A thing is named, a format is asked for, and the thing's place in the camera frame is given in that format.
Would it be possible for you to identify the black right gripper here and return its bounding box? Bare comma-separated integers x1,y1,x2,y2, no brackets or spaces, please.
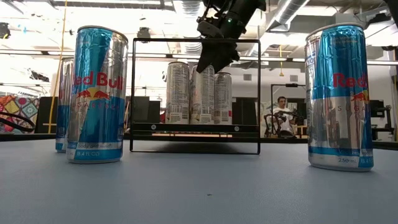
196,15,241,74

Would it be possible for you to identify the white Celsius can yellow band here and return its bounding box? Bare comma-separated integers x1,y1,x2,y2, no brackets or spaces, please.
165,61,191,125

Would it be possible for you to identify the blue silver Red Bull can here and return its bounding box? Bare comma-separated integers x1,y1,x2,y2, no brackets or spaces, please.
55,57,75,154
66,25,129,165
304,22,375,173

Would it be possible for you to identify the yellow hanging pendant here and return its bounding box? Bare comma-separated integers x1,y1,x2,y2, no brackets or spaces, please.
278,45,285,78

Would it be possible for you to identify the long overhead light bar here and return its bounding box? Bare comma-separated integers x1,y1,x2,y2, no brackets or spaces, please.
0,48,398,66

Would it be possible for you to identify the dark ceiling fixture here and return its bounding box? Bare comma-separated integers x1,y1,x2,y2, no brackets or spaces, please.
136,27,152,40

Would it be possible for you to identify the person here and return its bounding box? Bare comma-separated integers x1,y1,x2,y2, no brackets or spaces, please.
264,95,301,138

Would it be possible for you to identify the black computer tower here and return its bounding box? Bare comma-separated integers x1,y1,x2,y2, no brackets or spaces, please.
125,95,162,124

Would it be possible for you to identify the blue table mat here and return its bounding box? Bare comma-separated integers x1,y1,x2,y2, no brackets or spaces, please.
0,139,398,224

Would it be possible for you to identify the black background equipment stand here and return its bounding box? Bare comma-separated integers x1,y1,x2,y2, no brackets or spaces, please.
369,99,394,141

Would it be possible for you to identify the black hanging ceiling fixture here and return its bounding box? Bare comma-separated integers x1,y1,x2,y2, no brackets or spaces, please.
30,70,50,82

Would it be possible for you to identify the black office partition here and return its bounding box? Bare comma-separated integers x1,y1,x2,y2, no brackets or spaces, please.
35,96,60,134

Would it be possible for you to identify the black curved hoop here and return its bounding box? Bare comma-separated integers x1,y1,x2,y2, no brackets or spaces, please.
0,111,36,133

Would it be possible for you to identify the dark ceiling speaker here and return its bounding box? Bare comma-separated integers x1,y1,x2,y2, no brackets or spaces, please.
0,22,11,40

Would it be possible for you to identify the silver ceiling duct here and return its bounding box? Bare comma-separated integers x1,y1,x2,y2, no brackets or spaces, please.
266,0,312,32
172,0,208,63

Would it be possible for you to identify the black background stand frame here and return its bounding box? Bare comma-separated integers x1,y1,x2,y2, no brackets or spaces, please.
269,82,308,138

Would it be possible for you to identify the wooden shelf black metal frame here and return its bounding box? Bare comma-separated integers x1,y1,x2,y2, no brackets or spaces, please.
129,37,261,156

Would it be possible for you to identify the yellow hanging strap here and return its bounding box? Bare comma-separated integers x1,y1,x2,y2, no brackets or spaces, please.
48,0,68,134

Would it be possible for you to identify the colourful patterned wall quilt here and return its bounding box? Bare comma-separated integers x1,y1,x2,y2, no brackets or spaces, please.
0,95,40,134

